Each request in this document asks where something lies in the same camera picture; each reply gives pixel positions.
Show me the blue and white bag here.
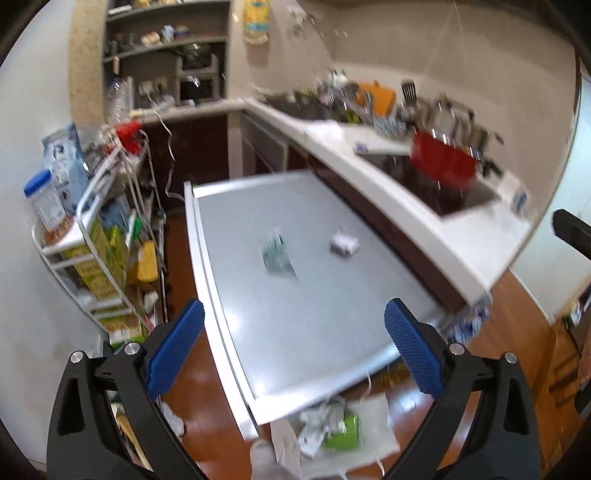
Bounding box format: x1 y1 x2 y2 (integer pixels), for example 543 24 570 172
42 124 90 204

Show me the yellow pack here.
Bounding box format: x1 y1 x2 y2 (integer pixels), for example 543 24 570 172
127 240 159 283

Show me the clear wrapper with green logo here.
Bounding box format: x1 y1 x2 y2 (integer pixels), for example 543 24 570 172
261 228 298 278

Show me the stack of yellow green boxes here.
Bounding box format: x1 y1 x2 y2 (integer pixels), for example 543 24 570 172
65 217 139 335

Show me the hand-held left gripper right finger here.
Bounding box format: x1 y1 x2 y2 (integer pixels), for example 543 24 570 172
383 298 541 480

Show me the black cooktop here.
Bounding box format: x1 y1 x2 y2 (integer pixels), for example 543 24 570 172
362 152 499 217

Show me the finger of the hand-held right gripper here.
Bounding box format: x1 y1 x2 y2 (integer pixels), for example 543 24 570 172
553 209 591 261

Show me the yellow hanging bottle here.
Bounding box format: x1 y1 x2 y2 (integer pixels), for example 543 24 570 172
242 0 271 44

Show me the cardboard box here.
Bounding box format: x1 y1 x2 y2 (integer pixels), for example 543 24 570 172
545 318 583 416

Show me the white wire rack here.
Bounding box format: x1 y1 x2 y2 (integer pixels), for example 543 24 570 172
32 134 169 352

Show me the blue lidded plastic jar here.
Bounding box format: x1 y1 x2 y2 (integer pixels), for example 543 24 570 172
24 170 70 232

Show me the blue white patterned packet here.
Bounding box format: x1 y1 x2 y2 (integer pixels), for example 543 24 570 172
451 295 493 344

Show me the green packet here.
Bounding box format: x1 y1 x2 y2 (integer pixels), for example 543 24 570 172
325 413 361 450

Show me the red container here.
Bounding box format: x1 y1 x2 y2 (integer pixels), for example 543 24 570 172
115 121 143 153

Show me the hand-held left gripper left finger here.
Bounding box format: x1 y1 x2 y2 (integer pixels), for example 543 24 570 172
46 299 206 480

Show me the orange cutting board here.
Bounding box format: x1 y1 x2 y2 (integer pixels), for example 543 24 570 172
358 80 397 116

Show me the clear plastic bottle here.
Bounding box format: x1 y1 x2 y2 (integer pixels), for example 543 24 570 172
104 78 134 123

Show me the wall shelf unit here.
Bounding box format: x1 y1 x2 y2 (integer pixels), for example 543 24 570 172
102 0 232 112

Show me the crumpled white paper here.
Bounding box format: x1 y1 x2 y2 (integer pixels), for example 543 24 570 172
161 402 186 435

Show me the white plastic bag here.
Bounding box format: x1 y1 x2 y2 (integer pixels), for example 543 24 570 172
270 392 402 480

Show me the red pot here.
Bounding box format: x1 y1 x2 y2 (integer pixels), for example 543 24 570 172
410 131 478 190

